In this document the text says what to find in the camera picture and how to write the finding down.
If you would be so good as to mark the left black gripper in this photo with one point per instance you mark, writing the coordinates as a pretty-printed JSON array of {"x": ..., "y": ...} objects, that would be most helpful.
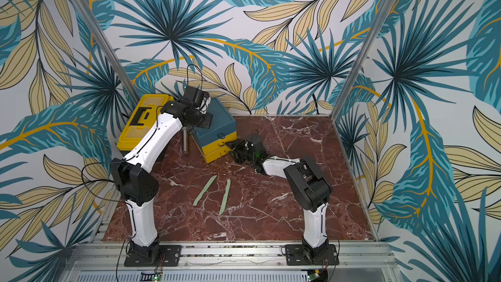
[{"x": 209, "y": 117}]

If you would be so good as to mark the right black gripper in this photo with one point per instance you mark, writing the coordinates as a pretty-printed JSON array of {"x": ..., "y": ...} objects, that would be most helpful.
[{"x": 242, "y": 150}]

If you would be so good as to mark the yellow drawer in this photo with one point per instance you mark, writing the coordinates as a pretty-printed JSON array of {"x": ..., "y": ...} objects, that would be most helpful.
[
  {"x": 217, "y": 154},
  {"x": 220, "y": 142}
]

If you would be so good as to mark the teal drawer cabinet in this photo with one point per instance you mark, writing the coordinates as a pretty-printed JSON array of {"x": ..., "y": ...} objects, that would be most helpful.
[{"x": 223, "y": 125}]

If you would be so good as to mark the yellow bottom drawer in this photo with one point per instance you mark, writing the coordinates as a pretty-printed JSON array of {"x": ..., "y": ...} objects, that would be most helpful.
[{"x": 217, "y": 154}]

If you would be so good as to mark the green knife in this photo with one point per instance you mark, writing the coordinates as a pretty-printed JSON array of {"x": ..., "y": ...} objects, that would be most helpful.
[
  {"x": 225, "y": 197},
  {"x": 204, "y": 190}
]

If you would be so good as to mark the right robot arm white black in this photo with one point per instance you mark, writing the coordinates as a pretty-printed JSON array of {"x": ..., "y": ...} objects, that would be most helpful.
[{"x": 309, "y": 186}]

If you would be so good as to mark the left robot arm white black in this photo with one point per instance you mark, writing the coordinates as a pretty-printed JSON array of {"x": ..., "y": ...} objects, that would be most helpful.
[{"x": 133, "y": 179}]

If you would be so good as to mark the grey metal cylinder tool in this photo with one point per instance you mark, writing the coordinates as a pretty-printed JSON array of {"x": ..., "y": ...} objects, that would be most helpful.
[{"x": 185, "y": 141}]

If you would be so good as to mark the yellow black toolbox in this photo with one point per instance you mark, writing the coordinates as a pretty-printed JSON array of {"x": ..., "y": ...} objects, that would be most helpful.
[{"x": 143, "y": 118}]

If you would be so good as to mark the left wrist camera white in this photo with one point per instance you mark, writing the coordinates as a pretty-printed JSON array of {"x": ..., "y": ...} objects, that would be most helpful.
[{"x": 201, "y": 99}]

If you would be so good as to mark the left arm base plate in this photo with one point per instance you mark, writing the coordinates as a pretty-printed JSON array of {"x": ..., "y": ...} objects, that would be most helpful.
[{"x": 165, "y": 255}]

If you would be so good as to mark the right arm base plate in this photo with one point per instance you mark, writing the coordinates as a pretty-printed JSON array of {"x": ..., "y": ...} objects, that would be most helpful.
[{"x": 301, "y": 255}]

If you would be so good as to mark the aluminium front rail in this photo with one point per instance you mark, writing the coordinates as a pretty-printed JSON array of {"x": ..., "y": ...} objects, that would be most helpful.
[{"x": 235, "y": 261}]

